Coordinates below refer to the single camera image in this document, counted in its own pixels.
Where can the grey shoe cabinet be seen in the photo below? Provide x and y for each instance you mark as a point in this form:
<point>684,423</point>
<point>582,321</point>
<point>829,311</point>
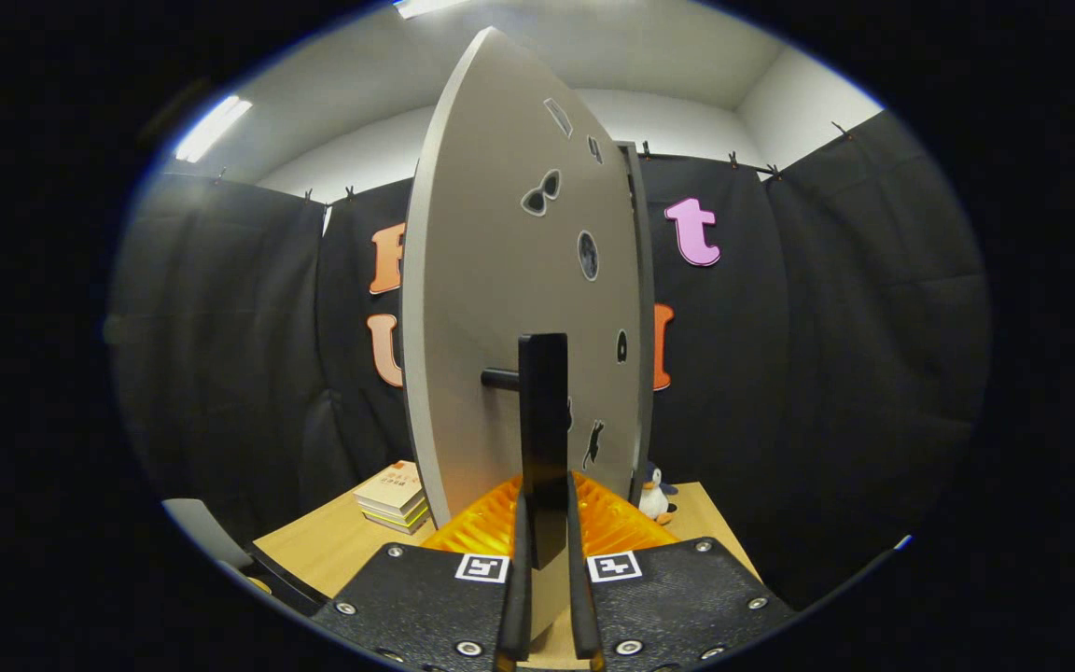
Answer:
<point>647,280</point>

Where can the beige cover book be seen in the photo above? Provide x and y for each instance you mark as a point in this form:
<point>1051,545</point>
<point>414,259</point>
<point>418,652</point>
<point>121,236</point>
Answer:
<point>393,487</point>

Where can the beige shoe cabinet door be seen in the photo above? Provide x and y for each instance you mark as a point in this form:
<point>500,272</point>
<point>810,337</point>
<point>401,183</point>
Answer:
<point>481,280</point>

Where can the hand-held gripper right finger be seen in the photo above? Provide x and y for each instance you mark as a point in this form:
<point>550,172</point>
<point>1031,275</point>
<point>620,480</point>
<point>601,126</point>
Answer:
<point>582,607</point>

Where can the grey cover book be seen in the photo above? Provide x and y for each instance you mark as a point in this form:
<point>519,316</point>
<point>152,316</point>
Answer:
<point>411,527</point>

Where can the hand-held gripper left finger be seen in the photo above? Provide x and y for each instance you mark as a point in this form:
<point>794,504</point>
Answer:
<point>517,607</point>

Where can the penguin plush toy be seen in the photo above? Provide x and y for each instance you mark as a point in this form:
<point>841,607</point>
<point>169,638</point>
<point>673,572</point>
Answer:
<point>654,499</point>

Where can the yellow edged book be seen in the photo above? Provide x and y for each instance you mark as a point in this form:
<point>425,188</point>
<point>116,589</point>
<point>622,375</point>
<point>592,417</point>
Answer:
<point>407,516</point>

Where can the black backdrop cloth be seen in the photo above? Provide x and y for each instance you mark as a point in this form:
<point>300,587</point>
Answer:
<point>827,373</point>

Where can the ceiling light panel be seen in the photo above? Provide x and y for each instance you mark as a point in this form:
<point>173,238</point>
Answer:
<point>425,6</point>
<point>213,129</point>

